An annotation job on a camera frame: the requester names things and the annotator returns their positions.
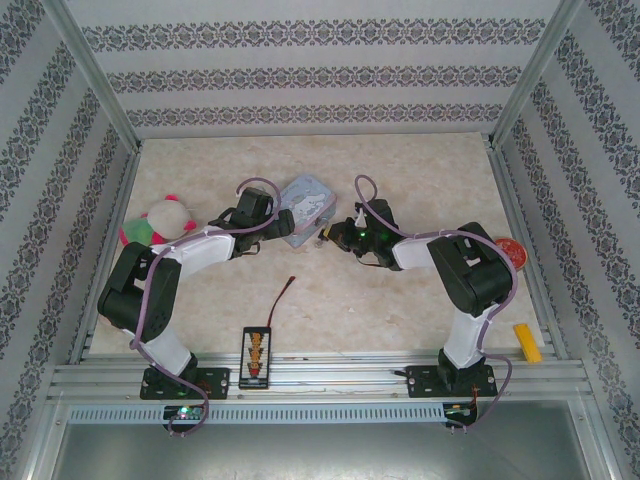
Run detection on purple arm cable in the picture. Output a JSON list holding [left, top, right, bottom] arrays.
[[353, 174, 522, 435], [129, 177, 282, 440]]

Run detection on pink green plush toy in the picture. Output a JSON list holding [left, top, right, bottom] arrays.
[[118, 193, 197, 249]]

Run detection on black charger board orange labels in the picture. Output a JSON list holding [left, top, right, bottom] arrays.
[[239, 325, 272, 391]]

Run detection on grey metal sheet panel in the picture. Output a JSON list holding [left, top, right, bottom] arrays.
[[49, 422, 609, 480]]

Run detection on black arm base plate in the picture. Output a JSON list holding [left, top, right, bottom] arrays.
[[406, 363, 497, 400], [141, 366, 232, 402]]

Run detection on red black wire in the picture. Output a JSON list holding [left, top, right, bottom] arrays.
[[266, 275, 297, 329]]

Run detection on yellow block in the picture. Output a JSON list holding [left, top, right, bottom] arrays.
[[513, 323, 544, 363]]

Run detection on aluminium side rail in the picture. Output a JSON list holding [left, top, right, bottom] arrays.
[[68, 149, 144, 364], [488, 144, 570, 360]]

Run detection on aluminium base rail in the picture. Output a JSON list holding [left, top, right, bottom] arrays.
[[47, 349, 587, 404]]

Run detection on blue cartoon tin box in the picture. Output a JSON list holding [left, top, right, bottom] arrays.
[[276, 174, 339, 250]]

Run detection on grey slotted cable duct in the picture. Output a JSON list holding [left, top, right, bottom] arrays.
[[67, 403, 447, 425]]

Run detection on aluminium frame post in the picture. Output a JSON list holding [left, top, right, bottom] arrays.
[[487, 0, 585, 149], [48, 0, 144, 154]]

